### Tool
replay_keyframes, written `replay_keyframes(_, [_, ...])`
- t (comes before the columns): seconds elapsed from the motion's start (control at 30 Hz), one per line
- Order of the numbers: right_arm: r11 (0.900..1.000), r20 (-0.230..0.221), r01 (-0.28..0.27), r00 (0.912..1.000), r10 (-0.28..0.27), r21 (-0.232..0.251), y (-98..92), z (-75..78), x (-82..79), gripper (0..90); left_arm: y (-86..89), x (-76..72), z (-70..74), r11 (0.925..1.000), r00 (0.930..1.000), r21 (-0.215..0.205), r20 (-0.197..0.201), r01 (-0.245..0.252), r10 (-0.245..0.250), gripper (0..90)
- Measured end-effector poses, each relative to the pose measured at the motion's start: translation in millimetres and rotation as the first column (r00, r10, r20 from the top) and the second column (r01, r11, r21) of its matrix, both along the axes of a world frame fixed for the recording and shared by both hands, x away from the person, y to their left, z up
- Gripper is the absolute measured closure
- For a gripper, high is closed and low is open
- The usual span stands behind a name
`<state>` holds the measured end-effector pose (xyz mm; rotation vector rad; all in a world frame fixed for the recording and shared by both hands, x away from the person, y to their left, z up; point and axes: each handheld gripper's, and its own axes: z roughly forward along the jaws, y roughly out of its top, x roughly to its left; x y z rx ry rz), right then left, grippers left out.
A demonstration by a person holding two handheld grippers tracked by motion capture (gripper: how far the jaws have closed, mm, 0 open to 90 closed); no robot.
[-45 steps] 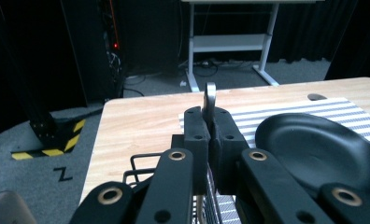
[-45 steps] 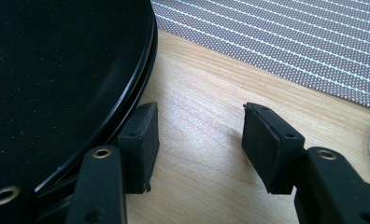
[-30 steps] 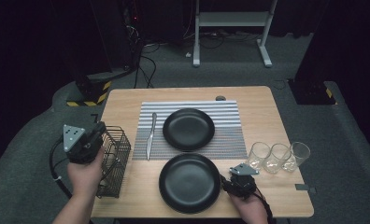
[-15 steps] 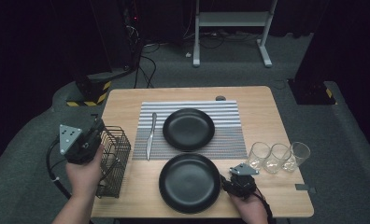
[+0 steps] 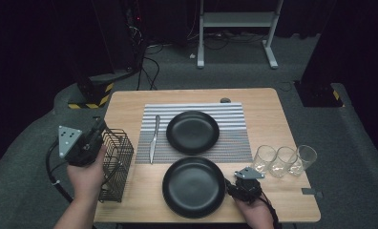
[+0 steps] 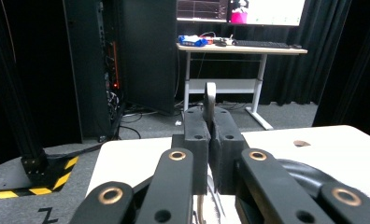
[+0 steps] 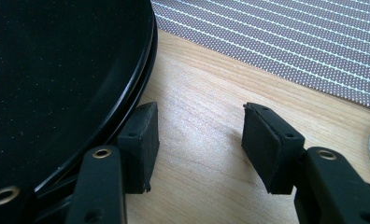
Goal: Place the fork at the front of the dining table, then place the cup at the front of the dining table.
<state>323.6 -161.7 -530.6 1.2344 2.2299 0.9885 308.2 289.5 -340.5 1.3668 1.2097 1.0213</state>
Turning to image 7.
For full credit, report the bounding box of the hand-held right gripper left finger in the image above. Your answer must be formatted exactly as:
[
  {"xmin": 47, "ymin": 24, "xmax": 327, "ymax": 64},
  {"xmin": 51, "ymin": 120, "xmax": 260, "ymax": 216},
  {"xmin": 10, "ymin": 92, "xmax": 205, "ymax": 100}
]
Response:
[{"xmin": 117, "ymin": 101, "xmax": 161, "ymax": 194}]

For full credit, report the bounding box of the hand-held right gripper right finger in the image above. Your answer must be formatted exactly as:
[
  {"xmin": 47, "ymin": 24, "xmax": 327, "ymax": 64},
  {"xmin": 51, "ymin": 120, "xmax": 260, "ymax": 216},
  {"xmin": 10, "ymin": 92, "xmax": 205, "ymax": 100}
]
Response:
[{"xmin": 240, "ymin": 102, "xmax": 306, "ymax": 195}]

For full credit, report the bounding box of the grey striped placemat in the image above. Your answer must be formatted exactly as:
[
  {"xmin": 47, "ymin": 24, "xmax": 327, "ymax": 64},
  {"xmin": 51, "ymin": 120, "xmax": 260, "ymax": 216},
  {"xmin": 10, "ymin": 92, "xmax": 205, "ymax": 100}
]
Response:
[{"xmin": 149, "ymin": 0, "xmax": 370, "ymax": 113}]

